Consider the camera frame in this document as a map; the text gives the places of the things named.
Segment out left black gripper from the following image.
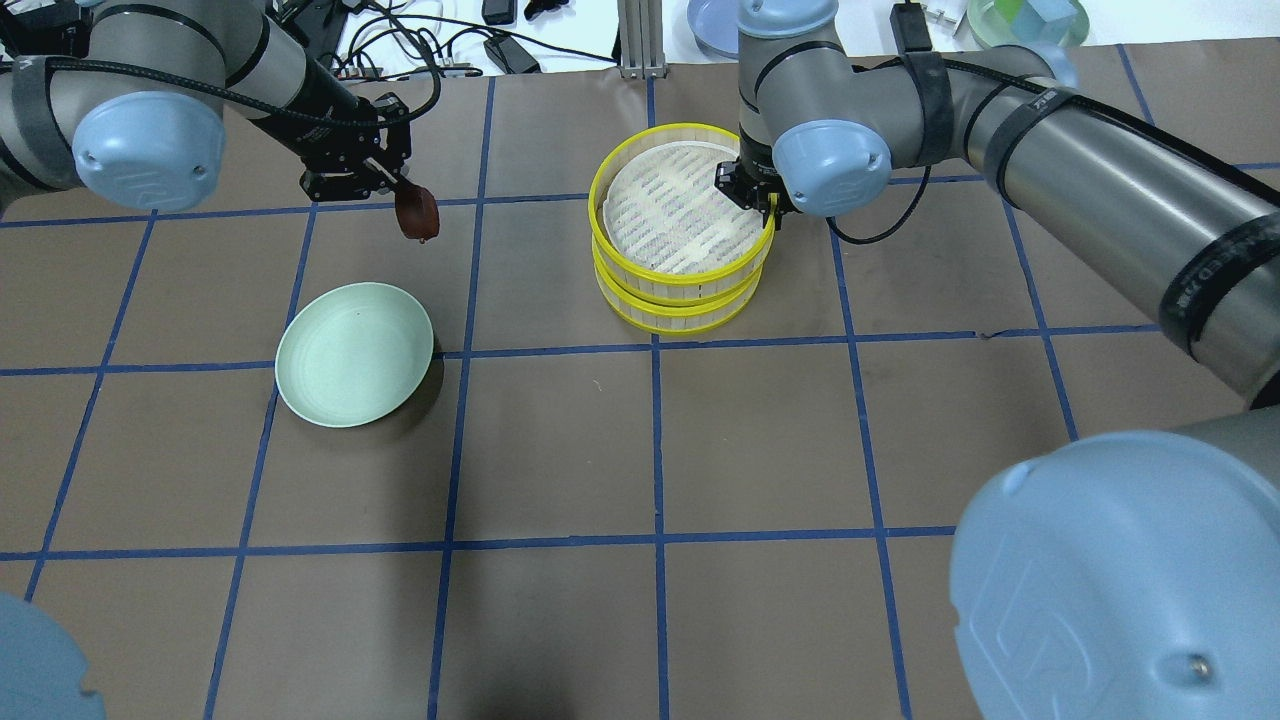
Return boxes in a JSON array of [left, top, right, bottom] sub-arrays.
[[298, 126, 411, 201]]

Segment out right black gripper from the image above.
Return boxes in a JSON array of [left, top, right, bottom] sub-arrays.
[[714, 160, 783, 232]]

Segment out brown chocolate bun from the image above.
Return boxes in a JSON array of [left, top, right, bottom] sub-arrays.
[[393, 182, 442, 243]]

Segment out yellow bamboo steamer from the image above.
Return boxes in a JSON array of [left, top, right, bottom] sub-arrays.
[[588, 123, 774, 307], [591, 249, 763, 337]]

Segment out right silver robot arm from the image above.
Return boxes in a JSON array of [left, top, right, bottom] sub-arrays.
[[662, 182, 1277, 719]]

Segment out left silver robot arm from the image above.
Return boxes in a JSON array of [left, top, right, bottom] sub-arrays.
[[3, 1, 375, 719]]

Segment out mint green plate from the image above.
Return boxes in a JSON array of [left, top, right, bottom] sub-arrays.
[[274, 282, 435, 428]]

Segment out blue plate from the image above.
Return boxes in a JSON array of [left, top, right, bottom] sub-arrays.
[[685, 0, 739, 60]]

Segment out black power adapter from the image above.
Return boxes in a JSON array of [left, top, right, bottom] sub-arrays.
[[890, 1, 934, 55]]

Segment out green glass bowl with blocks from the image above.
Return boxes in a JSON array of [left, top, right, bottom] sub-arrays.
[[966, 1, 1091, 49]]

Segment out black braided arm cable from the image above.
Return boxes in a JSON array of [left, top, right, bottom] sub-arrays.
[[40, 0, 443, 131]]

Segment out aluminium frame post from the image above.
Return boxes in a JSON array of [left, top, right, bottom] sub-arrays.
[[616, 0, 668, 79]]

